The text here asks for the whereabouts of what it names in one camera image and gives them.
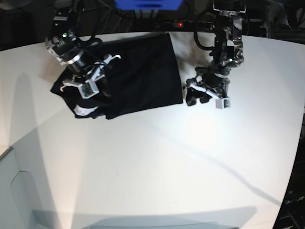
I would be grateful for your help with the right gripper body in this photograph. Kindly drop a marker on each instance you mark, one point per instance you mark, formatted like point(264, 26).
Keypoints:
point(93, 73)

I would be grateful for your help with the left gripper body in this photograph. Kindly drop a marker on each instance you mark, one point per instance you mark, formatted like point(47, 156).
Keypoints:
point(208, 83)

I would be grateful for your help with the black T-shirt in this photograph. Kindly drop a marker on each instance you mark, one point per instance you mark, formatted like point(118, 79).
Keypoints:
point(146, 77)

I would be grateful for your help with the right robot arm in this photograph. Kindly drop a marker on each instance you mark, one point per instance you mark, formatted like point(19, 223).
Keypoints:
point(64, 43)

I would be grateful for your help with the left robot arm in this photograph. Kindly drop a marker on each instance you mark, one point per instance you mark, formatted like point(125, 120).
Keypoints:
point(227, 53)

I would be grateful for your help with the black power strip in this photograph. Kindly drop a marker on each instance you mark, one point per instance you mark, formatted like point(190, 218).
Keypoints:
point(202, 26)

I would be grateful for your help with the blue plastic box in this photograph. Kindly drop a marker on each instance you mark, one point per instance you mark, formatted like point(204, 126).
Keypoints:
point(148, 4)

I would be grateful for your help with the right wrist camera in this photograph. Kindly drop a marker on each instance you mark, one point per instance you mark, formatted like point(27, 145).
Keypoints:
point(88, 90)

